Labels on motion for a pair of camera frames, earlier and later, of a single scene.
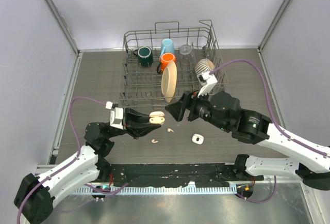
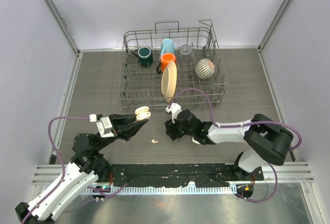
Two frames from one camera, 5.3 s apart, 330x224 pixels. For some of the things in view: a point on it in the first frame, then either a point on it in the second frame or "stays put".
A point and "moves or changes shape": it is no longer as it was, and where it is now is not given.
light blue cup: x=167 y=46 stays put
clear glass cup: x=187 y=56 stays put
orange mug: x=165 y=58 stays put
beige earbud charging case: x=157 y=117 moves or changes shape
